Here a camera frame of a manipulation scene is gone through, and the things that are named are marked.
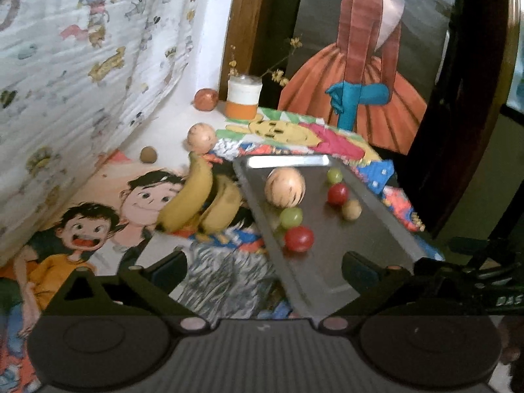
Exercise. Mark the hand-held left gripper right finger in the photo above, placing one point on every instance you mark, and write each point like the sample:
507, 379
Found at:
356, 271

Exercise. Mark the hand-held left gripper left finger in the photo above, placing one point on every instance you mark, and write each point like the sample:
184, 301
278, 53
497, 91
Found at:
168, 273

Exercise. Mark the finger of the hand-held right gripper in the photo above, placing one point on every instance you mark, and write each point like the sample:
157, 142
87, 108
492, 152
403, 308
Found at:
430, 267
470, 245

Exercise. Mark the metal tray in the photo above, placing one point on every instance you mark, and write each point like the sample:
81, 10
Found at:
327, 262

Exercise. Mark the brown longan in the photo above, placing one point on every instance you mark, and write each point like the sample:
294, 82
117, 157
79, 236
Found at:
351, 209
148, 154

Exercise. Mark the red cherry tomato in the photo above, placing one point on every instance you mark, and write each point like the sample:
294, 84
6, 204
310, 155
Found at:
299, 239
338, 194

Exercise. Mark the yellow banana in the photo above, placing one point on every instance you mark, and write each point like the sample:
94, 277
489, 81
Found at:
224, 208
190, 198

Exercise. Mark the green grape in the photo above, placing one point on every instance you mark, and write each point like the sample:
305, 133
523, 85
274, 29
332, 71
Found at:
334, 175
291, 217

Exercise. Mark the large striped pepino melon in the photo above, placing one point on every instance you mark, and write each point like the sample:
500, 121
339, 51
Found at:
284, 187

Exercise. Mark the small striped pepino melon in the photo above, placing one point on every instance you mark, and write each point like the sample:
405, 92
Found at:
201, 137

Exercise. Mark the white-haired warrior drawing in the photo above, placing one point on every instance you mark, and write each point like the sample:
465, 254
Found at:
221, 270

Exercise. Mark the yellow bear drawing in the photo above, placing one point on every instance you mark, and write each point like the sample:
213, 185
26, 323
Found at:
286, 131

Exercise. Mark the small red apple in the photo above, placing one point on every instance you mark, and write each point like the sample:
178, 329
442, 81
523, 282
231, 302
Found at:
206, 99

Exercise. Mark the white and orange jar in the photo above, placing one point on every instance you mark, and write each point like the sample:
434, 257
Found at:
243, 98

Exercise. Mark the yellow flower sprig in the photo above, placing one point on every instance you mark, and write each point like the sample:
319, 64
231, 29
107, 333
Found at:
279, 75
233, 63

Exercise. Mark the white printed blanket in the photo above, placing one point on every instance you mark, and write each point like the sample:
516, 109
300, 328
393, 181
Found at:
61, 90

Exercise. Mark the wall poster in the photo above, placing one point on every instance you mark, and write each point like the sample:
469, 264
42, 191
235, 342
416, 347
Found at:
368, 90

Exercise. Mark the brown wooden door frame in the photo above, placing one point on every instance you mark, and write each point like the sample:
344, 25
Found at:
245, 28

